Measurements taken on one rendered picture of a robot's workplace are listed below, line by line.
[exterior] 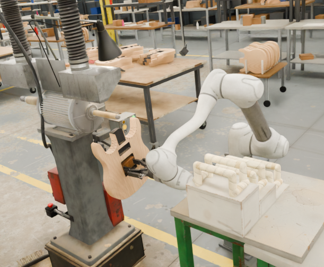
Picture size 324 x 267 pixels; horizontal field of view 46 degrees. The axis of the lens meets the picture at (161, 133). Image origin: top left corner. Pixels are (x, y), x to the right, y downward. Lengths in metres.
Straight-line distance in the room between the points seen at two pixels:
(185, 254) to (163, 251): 1.12
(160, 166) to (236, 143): 0.92
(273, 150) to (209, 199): 0.92
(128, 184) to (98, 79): 0.62
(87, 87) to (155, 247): 1.57
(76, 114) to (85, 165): 0.45
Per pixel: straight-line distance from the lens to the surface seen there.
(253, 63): 5.72
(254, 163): 1.76
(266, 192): 1.76
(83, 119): 2.26
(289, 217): 1.77
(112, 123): 2.50
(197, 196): 1.67
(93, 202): 2.68
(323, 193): 1.95
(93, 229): 2.76
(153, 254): 3.06
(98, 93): 1.93
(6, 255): 3.50
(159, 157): 1.74
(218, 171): 1.55
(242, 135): 2.54
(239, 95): 2.01
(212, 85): 2.07
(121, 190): 2.15
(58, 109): 2.33
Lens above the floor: 1.95
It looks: 23 degrees down
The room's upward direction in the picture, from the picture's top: 7 degrees counter-clockwise
